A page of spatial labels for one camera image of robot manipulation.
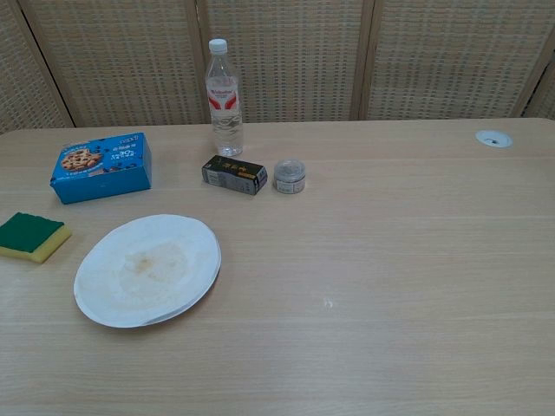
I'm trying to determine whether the small black carton box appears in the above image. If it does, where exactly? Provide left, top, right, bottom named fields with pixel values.
left=200, top=154, right=269, bottom=197

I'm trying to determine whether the blue cookie box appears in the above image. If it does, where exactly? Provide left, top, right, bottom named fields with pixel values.
left=49, top=132, right=153, bottom=205

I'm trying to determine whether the woven bamboo screen panel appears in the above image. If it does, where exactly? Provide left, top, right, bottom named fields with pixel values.
left=8, top=0, right=207, bottom=129
left=359, top=0, right=555, bottom=121
left=194, top=0, right=375, bottom=126
left=0, top=0, right=75, bottom=135
left=522, top=55, right=555, bottom=120

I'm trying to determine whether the white paper plate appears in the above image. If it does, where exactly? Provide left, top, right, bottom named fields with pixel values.
left=73, top=213, right=223, bottom=329

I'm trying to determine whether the white table cable grommet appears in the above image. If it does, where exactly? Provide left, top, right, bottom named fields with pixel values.
left=474, top=129, right=513, bottom=149

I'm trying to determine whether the small clear glass jar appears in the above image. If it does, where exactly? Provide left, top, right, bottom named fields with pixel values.
left=272, top=159, right=307, bottom=195

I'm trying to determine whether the clear plastic water bottle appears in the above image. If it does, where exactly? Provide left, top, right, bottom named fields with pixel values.
left=204, top=37, right=245, bottom=158

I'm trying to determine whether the green yellow sponge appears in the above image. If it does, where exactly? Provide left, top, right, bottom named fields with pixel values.
left=0, top=211, right=74, bottom=265

